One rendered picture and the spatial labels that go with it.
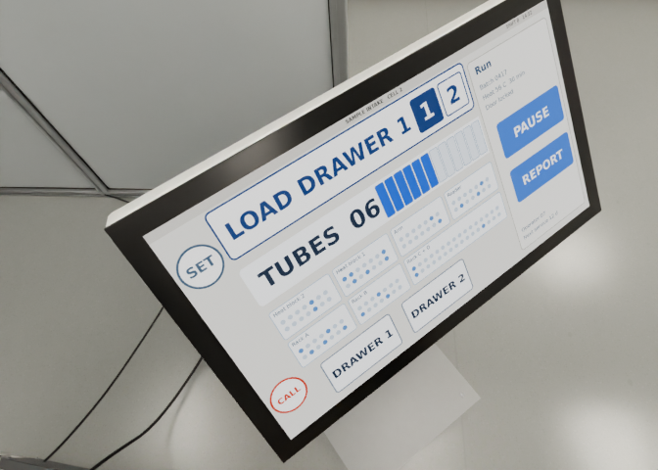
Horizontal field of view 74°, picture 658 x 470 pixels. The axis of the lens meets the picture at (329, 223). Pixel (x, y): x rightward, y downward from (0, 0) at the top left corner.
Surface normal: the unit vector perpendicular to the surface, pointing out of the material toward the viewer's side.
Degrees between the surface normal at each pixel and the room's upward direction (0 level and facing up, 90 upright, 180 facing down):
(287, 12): 90
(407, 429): 3
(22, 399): 0
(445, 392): 3
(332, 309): 50
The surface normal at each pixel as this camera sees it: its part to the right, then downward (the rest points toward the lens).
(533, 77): 0.41, 0.22
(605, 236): -0.05, -0.48
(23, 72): -0.05, 0.87
